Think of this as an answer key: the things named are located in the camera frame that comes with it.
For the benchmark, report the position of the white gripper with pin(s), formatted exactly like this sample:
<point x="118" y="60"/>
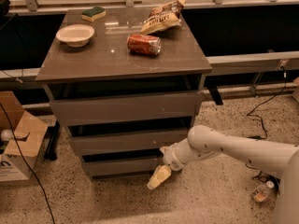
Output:
<point x="168" y="160"/>

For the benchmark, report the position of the grey bottom drawer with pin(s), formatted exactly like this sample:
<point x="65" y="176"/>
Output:
<point x="124" y="167"/>

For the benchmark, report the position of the grey drawer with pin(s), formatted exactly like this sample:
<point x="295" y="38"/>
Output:
<point x="121" y="142"/>
<point x="124" y="167"/>
<point x="126" y="108"/>

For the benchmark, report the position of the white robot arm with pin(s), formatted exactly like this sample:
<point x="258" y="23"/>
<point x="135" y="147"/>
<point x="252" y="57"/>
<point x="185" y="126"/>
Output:
<point x="279" y="160"/>

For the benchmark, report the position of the grey top drawer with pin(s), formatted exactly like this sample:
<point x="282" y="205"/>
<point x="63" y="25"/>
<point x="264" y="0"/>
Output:
<point x="126" y="108"/>

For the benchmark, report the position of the grey middle drawer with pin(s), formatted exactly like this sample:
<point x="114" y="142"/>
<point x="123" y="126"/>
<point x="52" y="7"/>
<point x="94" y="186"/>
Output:
<point x="121" y="142"/>

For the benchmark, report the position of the grey drawer cabinet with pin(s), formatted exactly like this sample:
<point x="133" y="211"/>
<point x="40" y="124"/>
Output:
<point x="106" y="68"/>

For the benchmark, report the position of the plastic bottle on floor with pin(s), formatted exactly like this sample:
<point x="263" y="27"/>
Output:
<point x="262" y="192"/>

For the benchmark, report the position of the black table leg left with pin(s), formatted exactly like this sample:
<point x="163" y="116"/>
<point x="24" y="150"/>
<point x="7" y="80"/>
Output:
<point x="52" y="136"/>

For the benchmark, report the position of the red soda can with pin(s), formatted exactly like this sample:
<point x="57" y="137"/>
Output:
<point x="144" y="44"/>

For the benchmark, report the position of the cardboard box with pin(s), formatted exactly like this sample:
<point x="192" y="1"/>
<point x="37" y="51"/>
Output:
<point x="22" y="135"/>

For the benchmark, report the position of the chips bag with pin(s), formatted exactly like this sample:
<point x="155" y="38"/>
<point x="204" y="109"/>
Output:
<point x="163" y="17"/>

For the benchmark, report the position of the white bowl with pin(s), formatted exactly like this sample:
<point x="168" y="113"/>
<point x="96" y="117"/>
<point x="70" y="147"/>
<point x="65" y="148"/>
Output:
<point x="75" y="36"/>

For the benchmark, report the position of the green yellow sponge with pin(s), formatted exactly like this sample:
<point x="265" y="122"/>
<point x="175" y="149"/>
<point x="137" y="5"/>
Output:
<point x="93" y="14"/>

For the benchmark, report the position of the metal railing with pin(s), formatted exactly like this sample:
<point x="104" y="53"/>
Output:
<point x="236" y="36"/>

